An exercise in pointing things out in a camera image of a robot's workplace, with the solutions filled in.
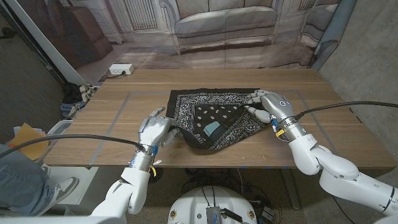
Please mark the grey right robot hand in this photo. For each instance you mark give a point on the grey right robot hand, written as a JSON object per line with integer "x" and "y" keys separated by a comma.
{"x": 278, "y": 109}

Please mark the printed sofa backdrop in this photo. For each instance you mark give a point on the printed sofa backdrop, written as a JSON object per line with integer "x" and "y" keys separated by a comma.
{"x": 217, "y": 31}

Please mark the grey white sneaker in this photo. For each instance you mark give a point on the grey white sneaker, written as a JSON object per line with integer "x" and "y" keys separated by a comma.
{"x": 62, "y": 189}

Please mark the person in blue jeans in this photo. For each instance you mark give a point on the person in blue jeans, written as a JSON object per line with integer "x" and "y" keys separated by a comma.
{"x": 21, "y": 183}

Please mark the black clamp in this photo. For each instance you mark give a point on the black clamp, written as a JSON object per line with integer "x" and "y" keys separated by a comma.
{"x": 7, "y": 32}

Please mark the grey finned electronics box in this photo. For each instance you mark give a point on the grey finned electronics box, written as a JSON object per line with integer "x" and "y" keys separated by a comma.
{"x": 213, "y": 215}

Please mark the white power strip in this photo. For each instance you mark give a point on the white power strip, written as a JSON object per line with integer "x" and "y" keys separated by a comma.
{"x": 121, "y": 68}

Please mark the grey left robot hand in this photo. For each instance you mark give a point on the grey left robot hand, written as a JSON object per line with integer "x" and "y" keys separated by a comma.
{"x": 154, "y": 130}

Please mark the black bag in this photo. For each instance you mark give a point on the black bag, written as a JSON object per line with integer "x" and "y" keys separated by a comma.
{"x": 71, "y": 93}

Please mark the white robot chest panel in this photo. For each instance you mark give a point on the white robot chest panel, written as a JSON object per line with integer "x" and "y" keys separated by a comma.
{"x": 62, "y": 221}

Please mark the dark table leg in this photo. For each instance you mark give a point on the dark table leg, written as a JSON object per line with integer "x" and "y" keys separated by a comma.
{"x": 292, "y": 193}

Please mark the blue grey rolled backdrop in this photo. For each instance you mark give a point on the blue grey rolled backdrop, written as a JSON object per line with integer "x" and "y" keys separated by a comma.
{"x": 334, "y": 31}

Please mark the white plastic bin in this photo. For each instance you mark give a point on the white plastic bin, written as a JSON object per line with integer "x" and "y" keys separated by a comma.
{"x": 60, "y": 127}

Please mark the white robot torso base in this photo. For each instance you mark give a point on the white robot torso base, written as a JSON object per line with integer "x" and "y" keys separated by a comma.
{"x": 192, "y": 202}

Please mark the black paisley bandana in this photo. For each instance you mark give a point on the black paisley bandana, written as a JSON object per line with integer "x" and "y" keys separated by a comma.
{"x": 186, "y": 105}

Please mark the plaid cloth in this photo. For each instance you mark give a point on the plaid cloth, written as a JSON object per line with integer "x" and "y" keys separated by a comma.
{"x": 87, "y": 91}

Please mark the black connector block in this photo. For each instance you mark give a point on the black connector block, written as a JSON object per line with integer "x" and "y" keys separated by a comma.
{"x": 232, "y": 215}

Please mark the tan paper envelope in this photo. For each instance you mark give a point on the tan paper envelope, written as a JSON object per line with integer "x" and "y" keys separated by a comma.
{"x": 29, "y": 140}

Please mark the teal soap box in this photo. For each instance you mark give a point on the teal soap box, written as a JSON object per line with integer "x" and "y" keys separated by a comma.
{"x": 212, "y": 128}

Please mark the blue grey cloth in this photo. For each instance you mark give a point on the blue grey cloth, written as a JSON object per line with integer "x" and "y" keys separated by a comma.
{"x": 70, "y": 109}

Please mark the white backdrop frame pole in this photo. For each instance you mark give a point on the white backdrop frame pole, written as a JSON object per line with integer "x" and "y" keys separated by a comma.
{"x": 46, "y": 43}

